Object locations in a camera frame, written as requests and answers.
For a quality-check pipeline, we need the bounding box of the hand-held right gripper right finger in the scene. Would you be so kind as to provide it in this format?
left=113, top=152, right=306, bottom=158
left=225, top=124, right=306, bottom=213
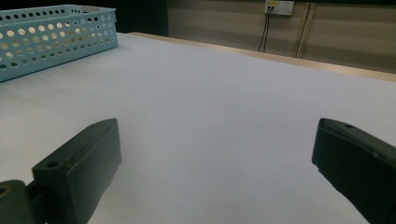
left=311, top=117, right=396, bottom=224

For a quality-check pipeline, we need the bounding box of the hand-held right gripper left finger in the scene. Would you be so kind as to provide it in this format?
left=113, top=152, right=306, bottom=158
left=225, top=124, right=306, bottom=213
left=30, top=118, right=122, bottom=224

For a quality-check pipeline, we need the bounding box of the light blue perforated plastic basket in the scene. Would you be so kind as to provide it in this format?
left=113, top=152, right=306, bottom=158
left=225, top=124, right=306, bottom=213
left=0, top=4, right=120, bottom=84

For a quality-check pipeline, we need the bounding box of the white table cover sheet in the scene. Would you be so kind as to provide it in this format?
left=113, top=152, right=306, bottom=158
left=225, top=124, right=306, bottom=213
left=0, top=32, right=396, bottom=224

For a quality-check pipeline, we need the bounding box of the thin vertical wall conduit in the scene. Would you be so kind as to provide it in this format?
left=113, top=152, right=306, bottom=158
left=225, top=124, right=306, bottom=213
left=294, top=1, right=313, bottom=60

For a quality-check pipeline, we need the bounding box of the black wall cable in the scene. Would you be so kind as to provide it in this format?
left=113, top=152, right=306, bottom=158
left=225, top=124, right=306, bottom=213
left=262, top=6, right=275, bottom=53
left=257, top=6, right=271, bottom=53

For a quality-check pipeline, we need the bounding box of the white wall socket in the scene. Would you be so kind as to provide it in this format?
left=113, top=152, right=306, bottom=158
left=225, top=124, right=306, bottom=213
left=263, top=0, right=295, bottom=17

